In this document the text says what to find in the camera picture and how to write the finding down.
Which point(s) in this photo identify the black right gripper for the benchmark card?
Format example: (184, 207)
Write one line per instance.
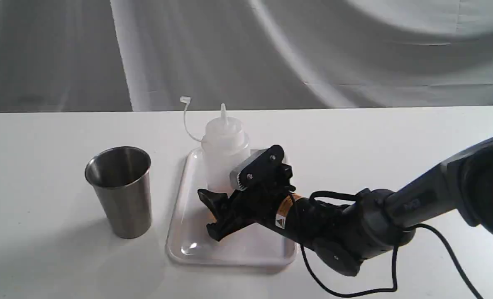
(263, 195)

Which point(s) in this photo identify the clear squeeze bottle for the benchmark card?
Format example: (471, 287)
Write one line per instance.
(225, 145)

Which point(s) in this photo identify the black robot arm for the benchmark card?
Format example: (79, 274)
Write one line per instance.
(346, 229)

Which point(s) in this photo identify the stainless steel cup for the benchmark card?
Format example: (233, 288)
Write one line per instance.
(120, 177)

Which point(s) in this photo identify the white plastic tray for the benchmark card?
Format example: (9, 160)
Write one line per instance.
(188, 242)

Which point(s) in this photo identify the white backdrop cloth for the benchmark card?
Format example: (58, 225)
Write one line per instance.
(142, 55)

